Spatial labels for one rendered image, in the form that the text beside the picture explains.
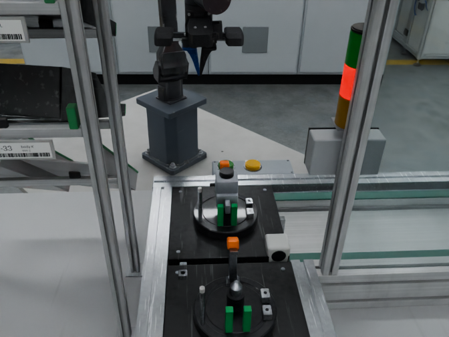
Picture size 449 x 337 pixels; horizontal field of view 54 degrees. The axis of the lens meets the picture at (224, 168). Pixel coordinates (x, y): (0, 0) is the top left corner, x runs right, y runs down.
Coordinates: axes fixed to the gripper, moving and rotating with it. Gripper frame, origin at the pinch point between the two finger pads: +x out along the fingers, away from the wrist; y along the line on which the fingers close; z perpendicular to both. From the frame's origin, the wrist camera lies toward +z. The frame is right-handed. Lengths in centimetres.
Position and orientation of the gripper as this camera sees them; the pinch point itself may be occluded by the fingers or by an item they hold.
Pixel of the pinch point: (199, 60)
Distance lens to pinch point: 100.1
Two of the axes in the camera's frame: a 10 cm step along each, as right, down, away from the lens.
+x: -0.2, 8.3, 5.5
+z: 0.6, 5.5, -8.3
